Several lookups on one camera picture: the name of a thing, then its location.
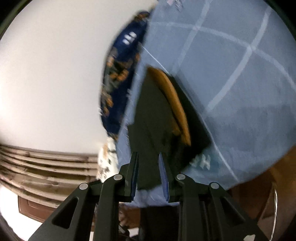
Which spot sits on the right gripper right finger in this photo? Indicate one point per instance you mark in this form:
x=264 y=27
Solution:
x=207 y=212

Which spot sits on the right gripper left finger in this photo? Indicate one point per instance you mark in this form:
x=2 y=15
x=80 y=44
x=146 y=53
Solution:
x=92 y=207

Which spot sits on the black pants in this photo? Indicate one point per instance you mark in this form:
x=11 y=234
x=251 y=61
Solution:
x=165 y=124

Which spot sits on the person's right hand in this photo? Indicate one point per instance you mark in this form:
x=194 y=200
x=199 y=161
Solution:
x=129 y=217

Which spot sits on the white floral pillow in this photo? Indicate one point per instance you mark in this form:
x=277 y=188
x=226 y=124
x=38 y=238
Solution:
x=107 y=161

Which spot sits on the beige curtain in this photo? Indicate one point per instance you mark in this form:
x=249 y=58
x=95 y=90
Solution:
x=44 y=177

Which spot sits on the navy dog print blanket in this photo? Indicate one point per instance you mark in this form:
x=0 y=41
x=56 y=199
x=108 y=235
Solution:
x=121 y=62

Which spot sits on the blue grid bedsheet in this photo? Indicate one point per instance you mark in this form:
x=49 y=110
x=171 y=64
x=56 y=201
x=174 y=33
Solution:
x=235 y=61

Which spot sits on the brown wooden bed frame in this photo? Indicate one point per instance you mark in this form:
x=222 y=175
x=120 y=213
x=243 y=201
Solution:
x=269 y=199

